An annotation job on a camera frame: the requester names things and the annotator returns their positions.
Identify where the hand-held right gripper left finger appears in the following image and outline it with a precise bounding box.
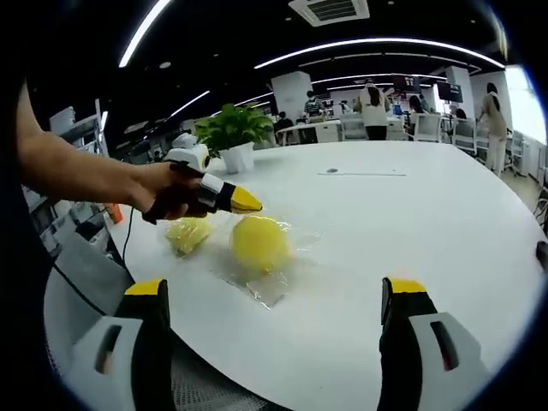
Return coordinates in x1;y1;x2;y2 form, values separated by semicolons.
68;277;172;411

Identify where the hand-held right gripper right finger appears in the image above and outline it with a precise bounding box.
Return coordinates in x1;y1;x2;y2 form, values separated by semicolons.
376;277;489;411

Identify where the round yellow silicone block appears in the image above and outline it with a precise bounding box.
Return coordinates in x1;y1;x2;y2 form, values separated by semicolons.
229;215;293;276

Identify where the rectangular yellow silicone block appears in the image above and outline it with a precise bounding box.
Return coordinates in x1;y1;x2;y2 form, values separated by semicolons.
165;217;213;257

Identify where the person's left hand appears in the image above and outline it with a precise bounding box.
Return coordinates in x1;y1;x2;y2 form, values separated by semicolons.
127;161;202;213

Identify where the white plant pot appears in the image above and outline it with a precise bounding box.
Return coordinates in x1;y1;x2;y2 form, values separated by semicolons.
219;142;256;175

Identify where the long ceiling light strip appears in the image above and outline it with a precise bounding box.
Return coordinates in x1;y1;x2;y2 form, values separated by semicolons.
253;38;507;70
118;0;173;69
164;89;211;126

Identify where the green leafy plant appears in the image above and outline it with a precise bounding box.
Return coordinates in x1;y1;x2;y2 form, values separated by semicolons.
194;103;276;158

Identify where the clear plastic wrap sheet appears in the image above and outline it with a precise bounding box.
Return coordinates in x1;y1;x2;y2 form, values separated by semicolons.
208;217;327;312

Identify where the white storage shelf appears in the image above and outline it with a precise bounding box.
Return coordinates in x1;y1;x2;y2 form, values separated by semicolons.
25;99;112;253

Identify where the white ceiling air vent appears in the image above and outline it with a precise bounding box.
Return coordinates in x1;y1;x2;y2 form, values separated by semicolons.
288;0;371;27

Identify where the bright window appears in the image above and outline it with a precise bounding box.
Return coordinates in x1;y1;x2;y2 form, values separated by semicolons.
504;66;548;145

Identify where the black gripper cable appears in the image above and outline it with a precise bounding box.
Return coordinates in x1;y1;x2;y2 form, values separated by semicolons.
50;205;134;319

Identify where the long table cable slot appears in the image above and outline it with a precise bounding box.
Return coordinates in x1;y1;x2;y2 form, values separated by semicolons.
317;170;408;177

